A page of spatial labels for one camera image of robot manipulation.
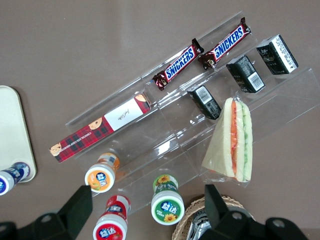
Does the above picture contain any triangle sandwich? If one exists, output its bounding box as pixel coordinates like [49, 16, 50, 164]
[201, 96, 254, 187]

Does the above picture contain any small black carton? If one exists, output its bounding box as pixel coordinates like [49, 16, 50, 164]
[186, 85, 222, 121]
[256, 34, 299, 75]
[226, 54, 265, 94]

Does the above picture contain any Snickers chocolate bar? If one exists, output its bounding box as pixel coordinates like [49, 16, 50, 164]
[151, 38, 205, 91]
[197, 16, 252, 70]

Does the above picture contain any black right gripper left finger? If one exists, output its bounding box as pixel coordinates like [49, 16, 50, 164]
[14, 184, 94, 240]

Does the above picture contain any green gum bottle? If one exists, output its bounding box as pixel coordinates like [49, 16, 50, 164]
[150, 174, 186, 226]

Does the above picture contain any clear acrylic stepped stand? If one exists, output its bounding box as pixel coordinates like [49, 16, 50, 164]
[64, 11, 320, 216]

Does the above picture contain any blue gum bottle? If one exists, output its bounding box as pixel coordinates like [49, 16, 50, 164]
[0, 161, 31, 196]

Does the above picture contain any wicker basket with foil container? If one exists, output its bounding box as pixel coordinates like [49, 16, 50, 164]
[171, 194, 256, 240]

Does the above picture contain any silver foil container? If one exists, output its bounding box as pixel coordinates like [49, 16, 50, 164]
[186, 209, 213, 240]

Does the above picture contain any red plaid cookie box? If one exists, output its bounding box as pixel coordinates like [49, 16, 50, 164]
[48, 93, 152, 163]

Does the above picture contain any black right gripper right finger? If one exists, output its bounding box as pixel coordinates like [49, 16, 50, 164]
[199, 184, 263, 240]

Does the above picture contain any beige plastic tray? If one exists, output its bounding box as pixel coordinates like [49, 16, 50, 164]
[0, 85, 38, 183]

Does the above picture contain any red gum bottle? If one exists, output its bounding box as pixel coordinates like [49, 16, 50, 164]
[92, 194, 132, 240]

